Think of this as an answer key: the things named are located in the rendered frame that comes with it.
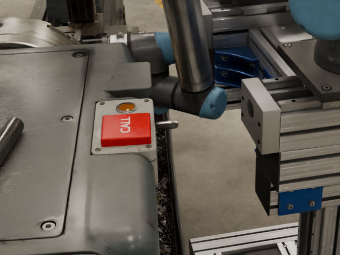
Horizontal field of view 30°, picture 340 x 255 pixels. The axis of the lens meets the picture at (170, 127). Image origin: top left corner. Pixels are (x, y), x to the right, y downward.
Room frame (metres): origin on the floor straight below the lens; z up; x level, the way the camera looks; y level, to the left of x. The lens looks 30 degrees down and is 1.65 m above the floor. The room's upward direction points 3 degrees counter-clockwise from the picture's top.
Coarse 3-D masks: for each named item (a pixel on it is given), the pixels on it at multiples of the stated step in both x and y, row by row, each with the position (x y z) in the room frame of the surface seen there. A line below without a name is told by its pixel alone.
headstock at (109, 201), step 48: (48, 48) 0.96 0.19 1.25; (96, 48) 0.95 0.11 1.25; (0, 96) 0.79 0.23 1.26; (48, 96) 0.78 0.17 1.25; (96, 96) 0.78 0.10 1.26; (48, 144) 0.66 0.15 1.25; (0, 192) 0.56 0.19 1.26; (48, 192) 0.56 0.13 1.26; (96, 192) 0.55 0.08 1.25; (144, 192) 0.56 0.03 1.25; (0, 240) 0.48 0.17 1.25; (48, 240) 0.48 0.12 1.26; (96, 240) 0.48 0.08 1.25; (144, 240) 0.48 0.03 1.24
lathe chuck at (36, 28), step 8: (0, 24) 1.13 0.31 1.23; (8, 24) 1.12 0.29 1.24; (16, 24) 1.12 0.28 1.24; (24, 24) 1.13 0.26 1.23; (32, 24) 1.13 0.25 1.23; (40, 24) 1.14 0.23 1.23; (48, 24) 1.16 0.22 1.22; (0, 32) 1.08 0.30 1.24; (8, 32) 1.08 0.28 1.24; (16, 32) 1.08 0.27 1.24; (24, 32) 1.09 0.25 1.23; (32, 32) 1.10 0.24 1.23; (40, 32) 1.11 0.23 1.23; (48, 32) 1.12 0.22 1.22; (56, 32) 1.14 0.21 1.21; (48, 40) 1.08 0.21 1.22; (56, 40) 1.10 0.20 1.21; (64, 40) 1.12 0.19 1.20; (72, 40) 1.15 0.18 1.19
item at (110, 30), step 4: (104, 24) 1.81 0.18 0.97; (60, 28) 1.79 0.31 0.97; (64, 28) 1.79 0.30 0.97; (104, 28) 1.78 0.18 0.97; (108, 28) 1.80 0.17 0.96; (112, 28) 1.79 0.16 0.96; (116, 28) 1.79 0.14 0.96; (120, 28) 1.79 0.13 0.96; (124, 28) 1.77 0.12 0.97; (132, 28) 1.77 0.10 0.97; (136, 28) 1.77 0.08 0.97; (104, 32) 1.74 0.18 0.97; (108, 32) 1.74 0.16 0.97; (112, 32) 1.74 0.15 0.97; (116, 32) 1.74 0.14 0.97; (124, 32) 1.74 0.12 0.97; (128, 32) 1.79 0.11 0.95; (132, 32) 1.74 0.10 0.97; (136, 32) 1.73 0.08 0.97; (108, 36) 1.71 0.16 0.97
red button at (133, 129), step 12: (108, 120) 0.69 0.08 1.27; (120, 120) 0.68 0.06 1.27; (132, 120) 0.68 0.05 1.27; (144, 120) 0.68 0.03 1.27; (108, 132) 0.66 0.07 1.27; (120, 132) 0.66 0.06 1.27; (132, 132) 0.65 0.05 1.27; (144, 132) 0.65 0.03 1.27; (108, 144) 0.64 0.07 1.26; (120, 144) 0.64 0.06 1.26; (132, 144) 0.64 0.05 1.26
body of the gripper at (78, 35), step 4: (64, 32) 1.39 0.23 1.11; (68, 32) 1.39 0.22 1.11; (72, 32) 1.39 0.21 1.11; (76, 32) 1.38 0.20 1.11; (80, 32) 1.38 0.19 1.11; (76, 36) 1.36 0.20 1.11; (80, 36) 1.36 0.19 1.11; (104, 36) 1.35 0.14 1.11; (80, 40) 1.35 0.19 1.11; (84, 40) 1.37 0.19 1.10; (88, 40) 1.37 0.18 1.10; (92, 40) 1.37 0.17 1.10; (96, 40) 1.37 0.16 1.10; (100, 40) 1.37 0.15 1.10; (104, 40) 1.33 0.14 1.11; (84, 44) 1.36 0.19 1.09; (88, 44) 1.37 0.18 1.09
